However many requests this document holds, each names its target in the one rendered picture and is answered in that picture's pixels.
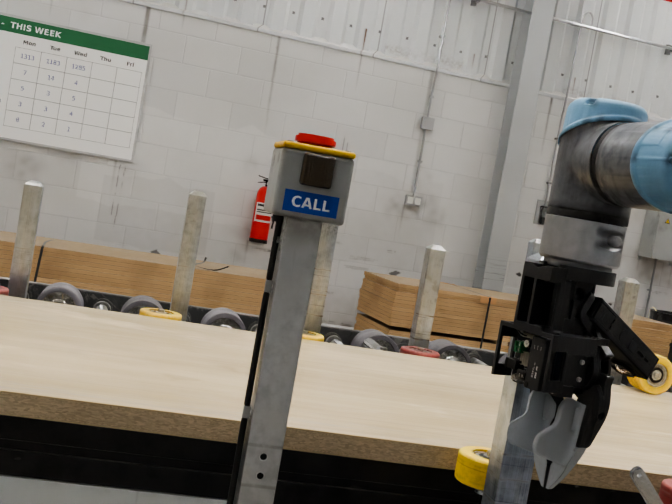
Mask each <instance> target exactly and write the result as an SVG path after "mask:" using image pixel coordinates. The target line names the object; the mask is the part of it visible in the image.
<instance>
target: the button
mask: <svg viewBox="0 0 672 504"><path fill-rule="evenodd" d="M295 140H296V141H297V142H298V143H305V144H311V145H316V146H322V147H327V148H331V149H333V147H336V142H335V141H334V139H333V138H329V137H325V136H320V135H314V134H308V133H299V134H298V135H296V136H295Z"/></svg>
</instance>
